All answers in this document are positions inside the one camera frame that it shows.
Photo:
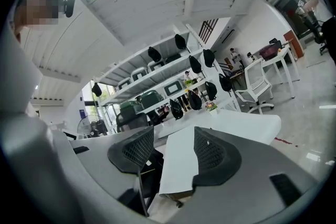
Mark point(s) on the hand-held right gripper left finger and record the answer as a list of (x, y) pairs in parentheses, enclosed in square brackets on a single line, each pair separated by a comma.
[(132, 150)]

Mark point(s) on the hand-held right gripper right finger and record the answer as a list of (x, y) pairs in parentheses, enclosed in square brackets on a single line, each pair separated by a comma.
[(218, 162)]

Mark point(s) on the black mesh chair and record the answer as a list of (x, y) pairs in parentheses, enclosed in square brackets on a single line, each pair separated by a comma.
[(131, 120)]

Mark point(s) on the green storage crate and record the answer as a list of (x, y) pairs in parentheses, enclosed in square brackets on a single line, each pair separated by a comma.
[(151, 98), (130, 107)]

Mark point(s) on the white table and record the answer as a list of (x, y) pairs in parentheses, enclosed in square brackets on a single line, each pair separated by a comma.
[(236, 123)]

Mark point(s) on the standing floor fan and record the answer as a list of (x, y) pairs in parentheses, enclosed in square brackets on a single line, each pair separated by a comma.
[(85, 124)]

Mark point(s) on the potted flower plant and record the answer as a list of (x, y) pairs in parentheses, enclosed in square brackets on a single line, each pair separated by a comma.
[(211, 107)]

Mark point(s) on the white storage bin dark lid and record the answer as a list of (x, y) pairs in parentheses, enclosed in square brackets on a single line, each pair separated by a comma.
[(172, 88), (124, 84), (156, 66), (139, 74)]

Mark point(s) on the white metal shelf rack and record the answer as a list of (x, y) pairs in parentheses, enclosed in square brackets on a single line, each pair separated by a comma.
[(157, 74)]

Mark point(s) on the white mesh office chair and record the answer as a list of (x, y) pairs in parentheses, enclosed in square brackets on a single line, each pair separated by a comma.
[(256, 81)]

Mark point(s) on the group of hanging black caps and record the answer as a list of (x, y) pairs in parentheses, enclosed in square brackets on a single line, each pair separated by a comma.
[(194, 64)]

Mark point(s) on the maroon bag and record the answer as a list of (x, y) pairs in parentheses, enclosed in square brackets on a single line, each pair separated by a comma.
[(269, 52)]

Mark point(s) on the white desk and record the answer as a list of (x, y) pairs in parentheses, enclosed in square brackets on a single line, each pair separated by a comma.
[(281, 56)]

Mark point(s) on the dark lattice window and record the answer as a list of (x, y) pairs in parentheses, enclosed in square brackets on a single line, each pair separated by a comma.
[(208, 30)]

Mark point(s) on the person's white shirt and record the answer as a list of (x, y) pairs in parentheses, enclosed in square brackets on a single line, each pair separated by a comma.
[(15, 73)]

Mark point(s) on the brown wooden cabinet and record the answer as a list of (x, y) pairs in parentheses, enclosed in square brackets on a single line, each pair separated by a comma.
[(295, 42)]

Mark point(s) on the black office chair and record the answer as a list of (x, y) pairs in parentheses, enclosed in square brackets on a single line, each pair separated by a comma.
[(315, 29)]

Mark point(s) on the person's head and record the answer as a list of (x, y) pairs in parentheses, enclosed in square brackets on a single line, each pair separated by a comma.
[(39, 8)]

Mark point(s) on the white wall air conditioner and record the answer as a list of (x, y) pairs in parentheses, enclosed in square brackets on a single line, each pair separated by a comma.
[(228, 36)]

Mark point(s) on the black head-worn camera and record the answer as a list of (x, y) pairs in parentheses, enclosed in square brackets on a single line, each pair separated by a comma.
[(69, 2)]

